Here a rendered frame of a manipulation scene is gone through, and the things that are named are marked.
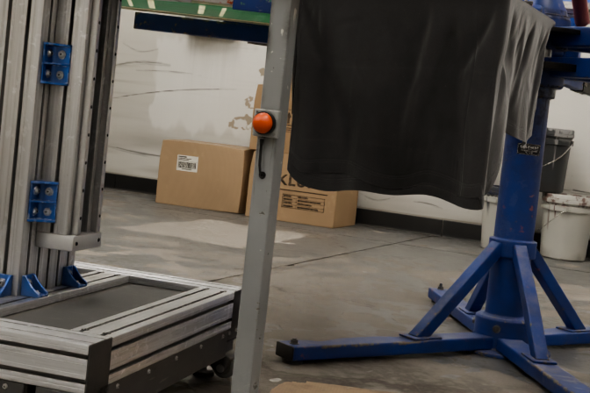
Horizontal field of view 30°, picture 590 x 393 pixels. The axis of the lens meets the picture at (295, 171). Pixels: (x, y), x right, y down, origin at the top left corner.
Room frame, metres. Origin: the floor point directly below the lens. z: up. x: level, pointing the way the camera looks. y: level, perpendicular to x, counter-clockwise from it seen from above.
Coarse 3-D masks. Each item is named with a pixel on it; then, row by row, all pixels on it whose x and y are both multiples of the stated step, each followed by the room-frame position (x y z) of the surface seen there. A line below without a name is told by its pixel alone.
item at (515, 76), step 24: (528, 24) 2.31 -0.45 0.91; (552, 24) 2.53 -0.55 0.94; (504, 48) 2.14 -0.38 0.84; (528, 48) 2.36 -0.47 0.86; (504, 72) 2.21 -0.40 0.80; (528, 72) 2.39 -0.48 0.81; (504, 96) 2.22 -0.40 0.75; (528, 96) 2.42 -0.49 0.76; (504, 120) 2.24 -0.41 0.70; (528, 120) 2.48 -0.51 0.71
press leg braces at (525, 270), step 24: (480, 264) 3.35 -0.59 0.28; (528, 264) 3.32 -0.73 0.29; (456, 288) 3.31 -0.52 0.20; (480, 288) 3.67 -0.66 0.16; (528, 288) 3.25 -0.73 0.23; (552, 288) 3.55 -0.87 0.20; (432, 312) 3.27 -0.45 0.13; (528, 312) 3.19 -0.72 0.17; (408, 336) 3.21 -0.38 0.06; (432, 336) 3.25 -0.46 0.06; (528, 336) 3.16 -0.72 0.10; (552, 360) 3.08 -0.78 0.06
